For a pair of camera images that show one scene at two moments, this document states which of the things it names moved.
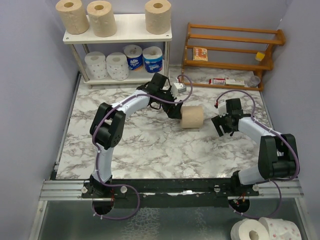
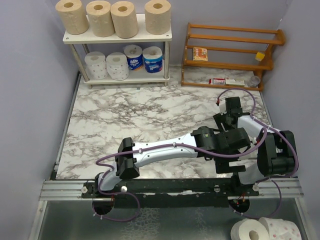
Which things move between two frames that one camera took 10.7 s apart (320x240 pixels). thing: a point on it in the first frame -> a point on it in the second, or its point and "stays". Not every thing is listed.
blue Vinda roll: x=134 y=53 stays
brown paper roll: x=102 y=18 stays
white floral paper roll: x=96 y=65 stays
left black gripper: x=173 y=111 -> x=222 y=166
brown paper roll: x=158 y=16 stays
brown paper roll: x=192 y=117 -> x=124 y=18
